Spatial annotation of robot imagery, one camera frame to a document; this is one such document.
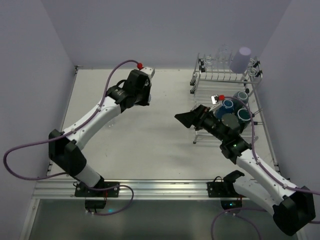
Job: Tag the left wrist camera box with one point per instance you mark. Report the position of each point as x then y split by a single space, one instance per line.
149 71

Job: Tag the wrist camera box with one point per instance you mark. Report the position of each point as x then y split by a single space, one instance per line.
149 71
216 102

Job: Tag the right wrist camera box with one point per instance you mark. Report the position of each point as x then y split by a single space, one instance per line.
216 102

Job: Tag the clear faceted glass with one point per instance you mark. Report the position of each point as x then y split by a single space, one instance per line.
111 123

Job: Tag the silver metal dish rack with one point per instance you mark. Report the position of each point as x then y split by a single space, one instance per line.
211 77

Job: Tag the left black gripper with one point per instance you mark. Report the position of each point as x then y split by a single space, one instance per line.
144 97

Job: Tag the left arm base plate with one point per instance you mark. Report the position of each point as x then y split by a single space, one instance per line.
97 191

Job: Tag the aluminium mounting rail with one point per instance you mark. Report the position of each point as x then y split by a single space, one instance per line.
65 188

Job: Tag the dark teal mug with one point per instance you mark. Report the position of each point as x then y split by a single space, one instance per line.
242 96

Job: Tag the lavender plastic cup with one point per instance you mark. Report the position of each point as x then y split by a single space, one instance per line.
240 60

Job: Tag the clear glass on rack top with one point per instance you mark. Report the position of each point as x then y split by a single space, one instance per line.
223 57

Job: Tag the dark blue faceted mug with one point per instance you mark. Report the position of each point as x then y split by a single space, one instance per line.
227 107

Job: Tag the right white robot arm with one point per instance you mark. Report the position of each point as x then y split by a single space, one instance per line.
290 206

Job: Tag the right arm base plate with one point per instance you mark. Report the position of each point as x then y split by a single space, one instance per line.
220 188

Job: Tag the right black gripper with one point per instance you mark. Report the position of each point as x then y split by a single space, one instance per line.
200 118

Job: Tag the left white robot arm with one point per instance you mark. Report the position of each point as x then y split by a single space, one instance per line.
65 148

